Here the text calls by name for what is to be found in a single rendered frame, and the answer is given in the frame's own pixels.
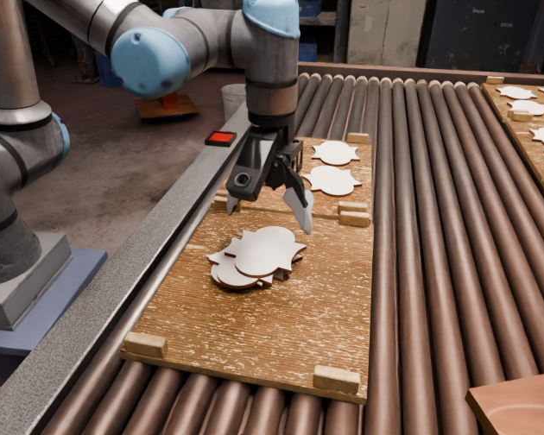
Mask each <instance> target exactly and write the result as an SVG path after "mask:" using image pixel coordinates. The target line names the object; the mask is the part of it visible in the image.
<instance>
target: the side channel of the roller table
mask: <svg viewBox="0 0 544 435"><path fill-rule="evenodd" d="M302 73H308V74H309V76H310V77H311V76H312V75H313V74H315V73H318V74H319V75H320V77H321V78H322V77H323V76H324V75H325V74H330V75H332V79H333V78H334V77H335V76H336V75H338V74H340V75H342V76H343V77H344V82H345V78H346V77H347V76H349V75H352V76H354V77H355V80H356V81H357V79H358V78H359V77H360V76H365V78H367V81H369V79H370V78H371V77H377V78H378V79H379V87H380V81H381V80H382V79H383V78H389V79H390V80H391V88H392V82H393V80H394V79H396V78H399V79H401V80H402V81H403V84H404V83H405V81H406V80H407V79H413V80H414V82H415V83H416V84H417V82H418V81H419V80H421V79H424V80H426V82H427V83H428V85H429V83H430V82H431V81H433V80H437V81H438V82H440V85H442V83H443V82H445V81H450V82H451V83H452V84H453V86H454V85H455V84H456V83H457V82H463V83H464V84H465V85H466V86H467V85H468V84H469V83H471V82H474V83H476V84H477V85H478V86H480V85H481V84H482V83H486V80H487V77H488V76H490V77H504V80H503V84H506V85H533V86H544V75H540V74H523V73H507V72H476V71H460V70H444V69H427V68H412V67H395V66H364V65H348V64H332V63H316V62H299V61H298V75H299V76H300V75H301V74H302Z"/></svg>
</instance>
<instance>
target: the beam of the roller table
mask: <svg viewBox="0 0 544 435"><path fill-rule="evenodd" d="M252 126H255V124H253V123H251V122H250V121H249V120H248V108H247V100H245V101H244V102H243V103H242V105H241V106H240V107H239V108H238V109H237V111H236V112H235V113H234V114H233V115H232V117H231V118H230V119H229V120H228V121H227V123H226V124H225V125H224V126H223V127H222V129H221V130H220V131H231V132H237V139H236V140H235V141H234V142H233V143H232V144H231V146H230V147H229V148H227V147H218V146H208V145H207V146H206V147H205V148H204V149H203V150H202V152H201V153H200V154H199V155H198V156H197V158H196V159H195V160H194V161H193V163H192V164H191V165H190V166H189V167H188V168H187V170H186V171H185V172H184V173H183V174H182V175H181V176H180V177H179V178H178V179H177V181H176V182H175V183H174V184H173V186H172V187H171V188H170V189H169V190H168V192H167V193H166V194H165V195H164V196H163V197H162V199H161V200H160V201H159V202H158V204H157V205H156V206H155V207H154V208H153V210H152V211H151V212H150V213H149V214H148V216H147V217H145V218H144V219H143V221H142V222H141V223H140V224H139V225H138V227H137V228H136V229H135V230H134V231H133V233H132V234H131V235H130V236H129V237H128V239H127V240H126V241H125V242H124V243H123V245H122V246H121V247H120V248H119V249H118V251H117V252H116V253H115V254H114V255H113V257H112V258H111V259H110V260H109V261H108V262H107V263H106V264H105V265H104V266H103V268H102V269H101V270H100V271H99V272H98V274H97V275H96V276H95V277H94V278H93V280H92V281H91V282H90V283H89V284H88V286H87V287H86V288H85V289H84V291H83V292H82V293H81V294H80V295H79V297H78V298H77V299H76V300H75V301H74V302H73V303H72V304H71V305H70V306H69V307H68V309H67V310H66V311H65V312H64V314H63V315H62V316H61V317H60V318H59V320H58V321H57V322H56V323H55V324H54V326H53V327H52V328H51V329H50V330H49V331H48V333H47V334H46V335H45V336H44V338H43V339H42V340H41V341H40V342H39V343H38V344H37V345H36V346H35V347H34V349H33V350H32V351H31V352H30V353H29V354H28V356H27V357H26V358H25V359H24V361H23V362H22V363H21V364H20V365H19V367H18V368H17V369H16V370H15V371H14V373H13V374H12V375H11V376H10V377H9V379H8V380H7V381H6V382H5V383H4V384H3V385H2V386H1V387H0V435H41V433H42V431H43V430H44V429H45V427H46V426H47V424H48V422H49V421H50V419H51V418H52V417H53V416H54V414H55V413H56V411H57V410H58V408H59V407H60V405H61V404H62V402H63V401H64V399H65V398H66V397H67V396H68V394H69V393H70V391H71V390H72V388H73V386H74V385H75V384H76V382H77V381H78V379H79V378H80V377H81V375H82V374H83V373H84V371H85V369H86V368H87V366H88V365H89V363H90V362H91V361H92V359H93V357H95V355H96V354H97V352H98V351H99V349H100V348H101V346H102V345H103V343H104V341H105V340H106V339H107V337H108V336H109V335H110V334H111V332H112V330H113V329H114V328H115V326H116V325H117V323H118V321H119V320H120V318H121V317H122V316H123V315H124V313H125V312H126V310H127V309H128V307H129V306H130V304H131V303H132V301H133V300H134V298H135V297H136V296H137V295H138V293H139V292H140V290H141V289H142V287H143V286H144V284H145V283H146V281H147V280H148V278H149V277H150V275H152V273H153V272H154V270H155V268H156V267H157V265H158V264H159V263H160V261H161V259H162V258H163V256H164V255H165V254H166V253H167V252H168V250H169V248H170V247H171V245H172V244H173V242H174V241H175V239H176V238H177V236H178V235H179V234H180V232H181V231H182V230H183V228H184V227H185V225H186V224H187V222H188V220H189V219H190V218H191V216H192V215H193V214H194V212H195V211H196V209H197V208H198V207H199V205H200V203H201V202H202V200H203V199H204V197H205V196H206V194H207V193H208V192H209V191H210V189H211V188H212V186H213V185H214V183H215V182H216V180H217V179H218V177H219V175H220V174H221V173H222V172H223V171H224V169H225V167H226V166H227V164H228V163H229V162H230V160H231V158H232V157H233V155H234V154H235V153H236V152H237V150H238V149H239V147H240V146H241V144H242V143H243V141H244V140H245V138H246V137H247V135H248V134H249V132H250V128H251V127H252Z"/></svg>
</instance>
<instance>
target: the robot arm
mask: <svg viewBox="0 0 544 435"><path fill-rule="evenodd" d="M25 1H27V2H28V3H30V4H31V5H33V6H34V7H36V8H37V9H38V10H39V11H41V12H42V13H44V14H45V15H47V16H48V17H50V18H51V19H53V20H54V21H56V22H57V23H58V24H59V25H61V26H62V27H64V28H66V29H67V30H68V31H70V32H71V33H73V34H74V35H76V36H77V37H79V38H80V39H81V40H82V41H84V42H86V43H87V44H88V45H90V46H91V47H93V48H95V49H96V50H98V51H99V52H100V53H101V54H103V55H104V56H106V57H107V58H109V59H110V60H111V65H112V69H113V72H114V74H115V76H116V77H117V78H118V80H119V81H120V83H121V84H122V86H123V88H124V89H125V90H126V91H128V92H129V93H131V94H132V95H134V96H136V97H139V98H144V99H156V98H160V97H164V96H166V95H168V94H169V93H172V92H175V91H178V90H179V89H180V88H181V87H182V86H183V85H184V84H185V83H186V82H187V81H189V80H190V79H192V78H194V77H196V76H198V75H199V74H201V73H202V72H203V71H205V70H206V69H208V68H209V67H211V66H216V67H229V68H244V69H245V82H246V85H245V86H244V89H245V90H246V100H247V108H248V120H249V121H250V122H251V123H253V124H255V125H258V126H259V127H257V126H252V127H251V128H250V132H249V134H248V135H247V138H246V140H245V142H244V145H243V147H242V149H241V151H240V153H239V156H238V158H237V160H236V162H235V165H234V167H233V168H232V170H231V174H230V176H229V178H228V180H227V182H226V184H225V187H226V189H227V191H228V193H227V212H228V215H229V216H230V215H231V214H232V213H233V212H234V211H235V210H236V208H237V204H238V203H239V202H240V201H241V200H246V201H250V202H255V201H256V200H257V198H258V195H259V193H260V191H261V189H262V187H263V186H269V187H271V188H272V190H273V191H275V190H276V189H277V187H280V186H282V185H283V184H284V185H285V187H286V189H287V190H286V191H285V193H284V195H283V197H282V198H283V200H284V202H285V203H286V205H288V206H289V207H291V209H292V210H293V212H294V217H295V218H296V219H297V220H298V221H299V224H300V229H301V230H303V231H304V232H306V233H307V234H308V235H310V234H311V233H312V227H313V220H312V214H311V210H312V207H313V201H314V199H313V195H312V193H311V192H310V191H308V190H307V191H305V187H304V183H303V180H302V178H301V177H300V175H299V171H300V170H301V169H302V157H303V140H298V139H294V120H295V110H296V109H297V98H298V80H297V79H298V55H299V37H300V30H299V4H298V2H297V0H244V6H243V7H242V9H240V10H225V9H195V8H192V7H182V8H179V9H167V10H165V11H164V12H163V13H162V17H161V16H159V15H158V14H156V13H155V12H154V11H153V10H152V9H150V8H149V7H147V6H146V5H144V4H142V3H141V2H140V1H138V0H25ZM296 142H298V144H297V145H296V144H295V143H296ZM69 147H70V140H69V135H68V132H67V129H66V126H65V124H64V123H61V122H60V118H59V117H58V116H57V115H56V114H54V113H53V112H52V111H51V107H50V106H49V105H48V104H46V103H45V102H43V101H42V100H41V99H40V95H39V91H38V86H37V81H36V76H35V68H34V63H33V58H32V53H31V48H30V44H29V39H28V30H27V25H26V21H25V16H24V11H23V6H22V0H0V284H1V283H4V282H6V281H10V280H12V279H15V278H16V277H18V276H19V275H21V274H24V273H25V272H27V271H28V270H29V269H31V268H32V267H33V266H34V265H35V264H36V263H37V262H38V260H39V259H40V257H41V252H42V248H41V244H40V241H39V238H38V237H37V235H36V234H35V233H34V232H33V231H32V230H31V229H30V228H29V227H28V226H27V224H26V223H25V222H24V221H23V220H22V219H21V217H20V216H19V215H18V213H17V210H16V207H15V204H14V201H13V198H12V195H13V194H15V193H17V192H18V191H20V190H22V189H23V188H24V187H25V186H27V185H29V184H30V183H32V182H34V181H35V180H37V179H39V178H40V177H41V176H42V175H44V174H46V173H50V172H51V171H53V170H54V169H55V168H57V166H58V165H59V164H61V162H63V160H65V158H66V156H67V154H68V151H69ZM299 152H300V164H299ZM295 157H296V159H295ZM295 164H296V172H295V171H294V165H295Z"/></svg>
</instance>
